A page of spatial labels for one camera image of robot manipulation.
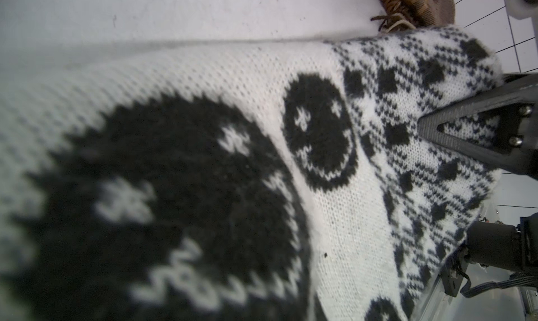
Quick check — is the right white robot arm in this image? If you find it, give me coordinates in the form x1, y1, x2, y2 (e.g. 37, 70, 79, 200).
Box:
418, 74, 537, 299

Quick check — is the smiley face white scarf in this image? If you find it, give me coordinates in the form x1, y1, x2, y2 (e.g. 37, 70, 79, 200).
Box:
1, 27, 502, 320

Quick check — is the brown plaid scarf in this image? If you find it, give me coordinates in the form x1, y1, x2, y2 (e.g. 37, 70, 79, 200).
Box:
371, 0, 455, 33

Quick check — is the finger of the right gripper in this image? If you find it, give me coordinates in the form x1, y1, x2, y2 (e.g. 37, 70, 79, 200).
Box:
418, 74, 537, 175

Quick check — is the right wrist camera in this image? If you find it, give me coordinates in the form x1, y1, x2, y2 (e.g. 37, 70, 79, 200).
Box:
505, 0, 537, 20

